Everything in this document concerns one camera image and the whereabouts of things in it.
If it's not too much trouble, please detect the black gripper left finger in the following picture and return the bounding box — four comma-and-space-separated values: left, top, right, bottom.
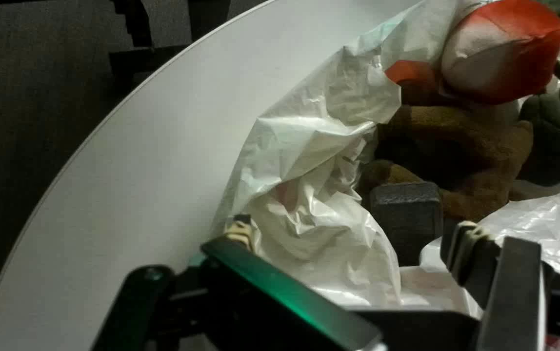
198, 238, 384, 351

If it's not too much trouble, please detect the orange plush flower toy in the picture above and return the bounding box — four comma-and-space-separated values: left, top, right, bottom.
386, 0, 560, 186

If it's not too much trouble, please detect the brown plush toy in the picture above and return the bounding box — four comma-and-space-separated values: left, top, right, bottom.
356, 106, 534, 221

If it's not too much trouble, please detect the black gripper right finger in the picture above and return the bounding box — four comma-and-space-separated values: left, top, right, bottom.
444, 221, 546, 351

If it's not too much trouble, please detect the dark grey rectangular block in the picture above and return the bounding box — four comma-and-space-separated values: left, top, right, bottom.
370, 182, 442, 266

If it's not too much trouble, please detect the white orange plastic bag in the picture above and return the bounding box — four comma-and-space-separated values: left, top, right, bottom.
216, 0, 560, 309

